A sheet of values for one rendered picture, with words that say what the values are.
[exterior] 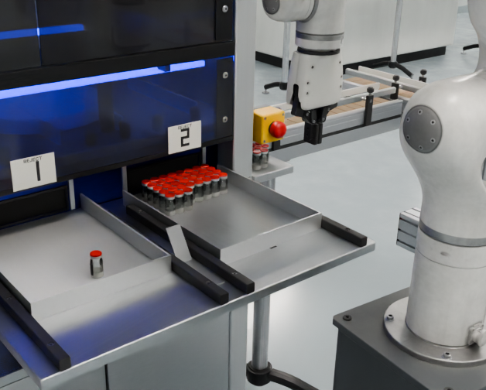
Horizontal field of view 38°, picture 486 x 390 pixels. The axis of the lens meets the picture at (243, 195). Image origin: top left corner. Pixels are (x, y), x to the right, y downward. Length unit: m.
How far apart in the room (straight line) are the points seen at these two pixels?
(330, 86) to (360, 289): 1.79
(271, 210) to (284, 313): 1.30
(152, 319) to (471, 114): 0.57
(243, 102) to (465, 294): 0.72
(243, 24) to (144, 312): 0.69
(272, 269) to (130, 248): 0.27
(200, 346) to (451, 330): 0.82
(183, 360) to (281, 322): 0.99
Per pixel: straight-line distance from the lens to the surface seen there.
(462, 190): 1.00
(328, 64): 1.24
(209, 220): 1.44
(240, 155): 1.62
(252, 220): 1.44
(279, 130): 1.63
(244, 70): 1.56
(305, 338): 2.63
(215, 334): 1.80
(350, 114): 2.02
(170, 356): 1.74
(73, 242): 1.38
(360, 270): 3.10
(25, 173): 1.35
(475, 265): 1.08
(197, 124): 1.52
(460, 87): 0.96
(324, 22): 1.20
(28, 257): 1.35
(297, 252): 1.33
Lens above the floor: 1.51
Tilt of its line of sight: 24 degrees down
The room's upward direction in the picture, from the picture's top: 1 degrees clockwise
